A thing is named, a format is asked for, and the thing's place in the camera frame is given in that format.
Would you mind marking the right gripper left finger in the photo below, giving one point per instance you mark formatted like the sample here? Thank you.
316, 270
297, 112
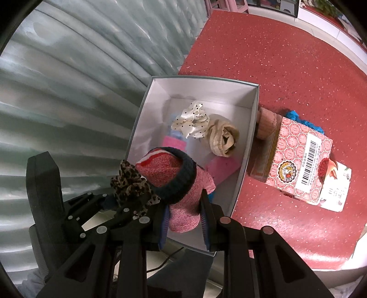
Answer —
111, 262

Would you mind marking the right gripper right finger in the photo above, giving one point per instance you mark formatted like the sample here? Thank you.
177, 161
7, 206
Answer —
257, 263

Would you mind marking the leopard print scrunchie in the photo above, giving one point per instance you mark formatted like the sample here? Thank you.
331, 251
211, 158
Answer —
133, 191

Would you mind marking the pink foam sponge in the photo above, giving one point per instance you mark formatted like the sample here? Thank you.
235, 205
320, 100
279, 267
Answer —
221, 168
169, 141

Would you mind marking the beige knit sock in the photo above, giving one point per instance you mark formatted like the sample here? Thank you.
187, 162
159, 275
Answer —
220, 136

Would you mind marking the cream polka dot scrunchie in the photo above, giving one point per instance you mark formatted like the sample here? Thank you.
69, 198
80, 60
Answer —
192, 122

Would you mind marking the light blue fluffy cloth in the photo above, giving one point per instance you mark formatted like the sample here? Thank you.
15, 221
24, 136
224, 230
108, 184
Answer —
176, 134

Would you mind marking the white fox tissue box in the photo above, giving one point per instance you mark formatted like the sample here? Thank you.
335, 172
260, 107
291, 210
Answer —
336, 183

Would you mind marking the grey green curtain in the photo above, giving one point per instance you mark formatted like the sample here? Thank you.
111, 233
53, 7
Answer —
73, 76

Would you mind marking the red speckled floor mat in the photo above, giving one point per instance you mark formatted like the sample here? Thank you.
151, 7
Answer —
294, 71

